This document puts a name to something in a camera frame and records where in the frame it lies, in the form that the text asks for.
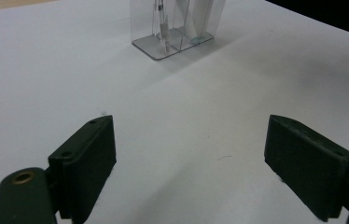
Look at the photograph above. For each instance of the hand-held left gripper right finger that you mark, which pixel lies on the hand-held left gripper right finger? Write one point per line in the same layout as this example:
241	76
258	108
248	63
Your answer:
309	166

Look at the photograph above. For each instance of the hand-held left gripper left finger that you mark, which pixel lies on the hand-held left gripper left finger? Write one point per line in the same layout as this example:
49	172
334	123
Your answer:
84	168

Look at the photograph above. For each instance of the clear plastic organizer box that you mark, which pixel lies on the clear plastic organizer box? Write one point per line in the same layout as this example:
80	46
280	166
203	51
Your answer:
157	51

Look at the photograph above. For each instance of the silver pen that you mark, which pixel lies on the silver pen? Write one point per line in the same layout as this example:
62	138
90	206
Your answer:
164	29

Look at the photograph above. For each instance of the white eraser block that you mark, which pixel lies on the white eraser block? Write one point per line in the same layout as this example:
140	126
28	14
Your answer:
203	15

